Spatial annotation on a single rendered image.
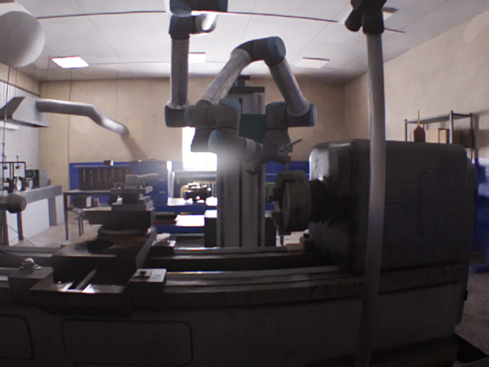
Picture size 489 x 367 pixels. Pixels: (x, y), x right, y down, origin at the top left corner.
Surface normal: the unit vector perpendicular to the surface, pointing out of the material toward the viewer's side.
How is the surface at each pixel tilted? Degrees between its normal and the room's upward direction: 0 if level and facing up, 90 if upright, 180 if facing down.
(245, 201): 90
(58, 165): 90
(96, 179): 90
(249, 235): 90
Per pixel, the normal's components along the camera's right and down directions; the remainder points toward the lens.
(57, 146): 0.13, 0.07
